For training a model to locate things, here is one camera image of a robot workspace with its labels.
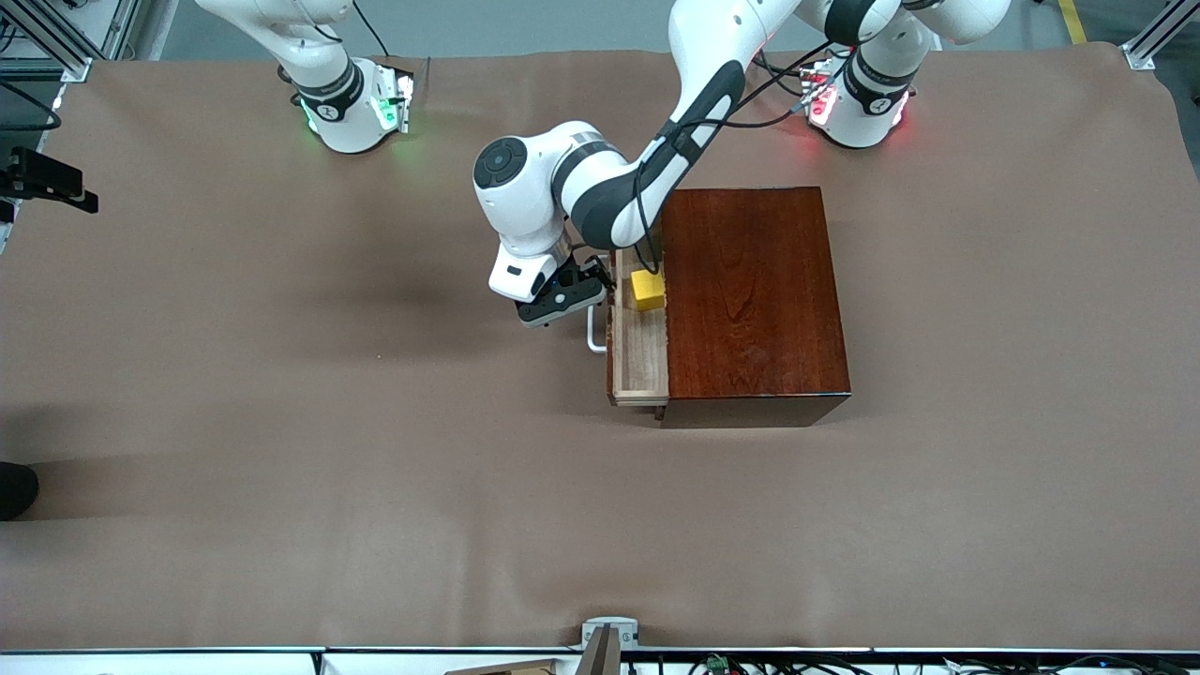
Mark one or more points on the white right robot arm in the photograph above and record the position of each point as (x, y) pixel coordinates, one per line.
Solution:
(347, 103)

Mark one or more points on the light wood drawer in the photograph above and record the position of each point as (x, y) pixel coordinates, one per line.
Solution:
(642, 356)

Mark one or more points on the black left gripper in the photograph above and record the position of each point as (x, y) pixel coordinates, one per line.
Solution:
(593, 273)

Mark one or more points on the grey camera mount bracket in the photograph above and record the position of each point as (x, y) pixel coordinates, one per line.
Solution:
(609, 630)

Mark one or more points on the yellow block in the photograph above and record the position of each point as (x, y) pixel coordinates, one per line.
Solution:
(647, 289)

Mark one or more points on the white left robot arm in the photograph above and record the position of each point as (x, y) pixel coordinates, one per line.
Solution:
(600, 178)

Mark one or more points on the brown table mat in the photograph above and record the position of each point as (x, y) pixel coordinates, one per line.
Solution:
(281, 422)

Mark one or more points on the aluminium frame profile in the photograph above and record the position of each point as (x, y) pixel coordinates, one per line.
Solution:
(66, 52)
(1148, 47)

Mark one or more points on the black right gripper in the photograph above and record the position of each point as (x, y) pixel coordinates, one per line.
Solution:
(51, 174)

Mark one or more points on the brown wooden board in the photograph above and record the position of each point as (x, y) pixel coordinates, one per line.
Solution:
(516, 668)

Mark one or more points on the black shoe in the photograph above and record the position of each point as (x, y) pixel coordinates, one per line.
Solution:
(14, 489)

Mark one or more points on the dark brown wooden cabinet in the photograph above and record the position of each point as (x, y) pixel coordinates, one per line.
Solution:
(750, 300)

